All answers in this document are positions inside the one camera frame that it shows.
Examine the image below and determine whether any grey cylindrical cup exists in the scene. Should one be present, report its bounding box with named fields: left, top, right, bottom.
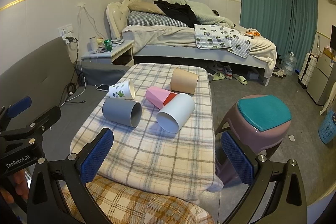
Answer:
left=102, top=98, right=142, bottom=128

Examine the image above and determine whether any white cactus print cup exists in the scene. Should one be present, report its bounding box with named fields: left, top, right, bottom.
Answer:
left=108, top=80, right=135, bottom=100

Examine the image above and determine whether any white cylindrical cup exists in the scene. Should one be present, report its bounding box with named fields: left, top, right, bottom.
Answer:
left=156, top=93, right=195, bottom=134

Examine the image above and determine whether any pink faceted cup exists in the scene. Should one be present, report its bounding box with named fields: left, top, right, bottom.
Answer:
left=145, top=86, right=177, bottom=109

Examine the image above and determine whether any tan cylindrical cup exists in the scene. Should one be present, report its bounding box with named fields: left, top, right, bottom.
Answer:
left=170, top=68, right=199, bottom=94

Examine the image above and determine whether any person's hand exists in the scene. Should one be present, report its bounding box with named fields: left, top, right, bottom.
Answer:
left=1, top=169, right=29, bottom=204

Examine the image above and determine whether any orange plaid cushion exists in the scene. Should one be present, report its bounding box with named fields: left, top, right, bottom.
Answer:
left=60, top=173, right=215, bottom=224

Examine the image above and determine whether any pink plastic stool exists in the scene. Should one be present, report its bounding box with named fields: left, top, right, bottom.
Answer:
left=214, top=94, right=293, bottom=187

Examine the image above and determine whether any blue laundry basket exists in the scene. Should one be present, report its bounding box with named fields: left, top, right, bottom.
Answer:
left=318, top=110, right=336, bottom=144

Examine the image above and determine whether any teal stool cushion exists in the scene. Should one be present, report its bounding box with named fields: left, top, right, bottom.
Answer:
left=238, top=95, right=291, bottom=131

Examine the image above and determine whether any smartphone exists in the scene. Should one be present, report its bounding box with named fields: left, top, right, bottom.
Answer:
left=96, top=84, right=109, bottom=92

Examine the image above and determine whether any plaid grey white tablecloth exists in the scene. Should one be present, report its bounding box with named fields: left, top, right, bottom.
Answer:
left=70, top=63, right=223, bottom=201

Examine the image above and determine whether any white mug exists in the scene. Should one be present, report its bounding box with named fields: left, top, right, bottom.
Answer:
left=89, top=36, right=98, bottom=51

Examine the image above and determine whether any green soda can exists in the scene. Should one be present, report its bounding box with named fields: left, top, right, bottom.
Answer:
left=104, top=39, right=113, bottom=52

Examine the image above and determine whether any white bedside table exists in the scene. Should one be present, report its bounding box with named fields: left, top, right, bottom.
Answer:
left=81, top=40, right=134, bottom=67

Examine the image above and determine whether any green slipper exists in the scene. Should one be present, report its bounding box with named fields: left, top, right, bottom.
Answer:
left=213, top=72, right=226, bottom=81
left=232, top=74, right=248, bottom=85

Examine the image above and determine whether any white small fridge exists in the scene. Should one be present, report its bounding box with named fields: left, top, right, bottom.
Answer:
left=307, top=53, right=335, bottom=106

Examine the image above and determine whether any clear water jug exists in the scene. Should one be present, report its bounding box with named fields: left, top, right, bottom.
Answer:
left=282, top=52, right=297, bottom=76

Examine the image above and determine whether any checkered pillow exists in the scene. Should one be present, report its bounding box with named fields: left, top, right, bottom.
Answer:
left=128, top=11, right=188, bottom=27

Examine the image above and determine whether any beige pillow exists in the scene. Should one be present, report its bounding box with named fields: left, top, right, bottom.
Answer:
left=128, top=1, right=165, bottom=15

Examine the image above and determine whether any patterned white quilt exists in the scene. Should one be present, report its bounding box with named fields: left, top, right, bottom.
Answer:
left=194, top=24, right=252, bottom=58

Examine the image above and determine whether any green curtain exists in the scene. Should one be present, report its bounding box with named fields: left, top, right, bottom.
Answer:
left=240, top=0, right=318, bottom=69

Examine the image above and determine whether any light green blanket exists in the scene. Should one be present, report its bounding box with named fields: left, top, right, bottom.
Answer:
left=167, top=0, right=235, bottom=28

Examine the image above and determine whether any black clothing pile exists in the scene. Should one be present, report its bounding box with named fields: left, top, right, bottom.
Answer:
left=154, top=0, right=201, bottom=28

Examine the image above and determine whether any black cable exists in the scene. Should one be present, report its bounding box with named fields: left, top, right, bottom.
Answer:
left=59, top=36, right=87, bottom=106

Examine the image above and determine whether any wall power outlet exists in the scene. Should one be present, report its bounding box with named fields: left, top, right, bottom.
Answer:
left=58, top=24, right=74, bottom=38

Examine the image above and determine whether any bed with white frame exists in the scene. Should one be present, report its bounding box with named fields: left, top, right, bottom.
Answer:
left=106, top=0, right=277, bottom=85

